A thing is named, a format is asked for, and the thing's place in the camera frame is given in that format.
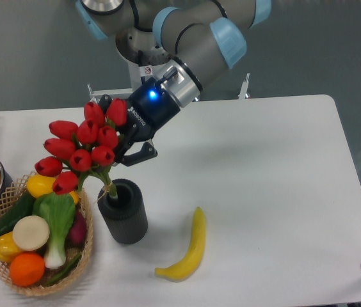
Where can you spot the yellow squash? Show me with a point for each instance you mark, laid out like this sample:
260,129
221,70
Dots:
39,185

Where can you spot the green bok choy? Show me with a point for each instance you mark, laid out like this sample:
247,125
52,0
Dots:
58,210

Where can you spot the beige round disc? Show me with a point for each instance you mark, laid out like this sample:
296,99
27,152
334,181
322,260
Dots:
31,233

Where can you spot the green cucumber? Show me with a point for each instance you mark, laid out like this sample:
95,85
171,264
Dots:
23,207

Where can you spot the woven wicker basket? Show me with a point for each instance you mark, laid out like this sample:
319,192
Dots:
8,199

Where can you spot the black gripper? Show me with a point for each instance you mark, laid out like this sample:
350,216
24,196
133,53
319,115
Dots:
139,117

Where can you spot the yellow banana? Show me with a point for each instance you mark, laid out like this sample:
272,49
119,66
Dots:
190,262

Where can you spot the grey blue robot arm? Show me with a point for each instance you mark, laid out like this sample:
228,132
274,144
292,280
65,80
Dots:
173,55

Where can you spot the red tulip bouquet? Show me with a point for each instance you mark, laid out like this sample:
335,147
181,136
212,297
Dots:
88,149

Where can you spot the dark grey ribbed vase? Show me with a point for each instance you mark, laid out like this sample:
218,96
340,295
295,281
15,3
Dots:
125,216

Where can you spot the yellow bell pepper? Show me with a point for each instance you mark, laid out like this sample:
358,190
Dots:
8,248

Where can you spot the green bean pod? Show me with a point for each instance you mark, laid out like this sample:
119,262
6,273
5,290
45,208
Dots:
64,272

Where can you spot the orange fruit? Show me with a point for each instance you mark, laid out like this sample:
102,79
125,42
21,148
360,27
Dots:
27,269

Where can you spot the purple red onion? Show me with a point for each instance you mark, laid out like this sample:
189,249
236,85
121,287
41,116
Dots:
78,231

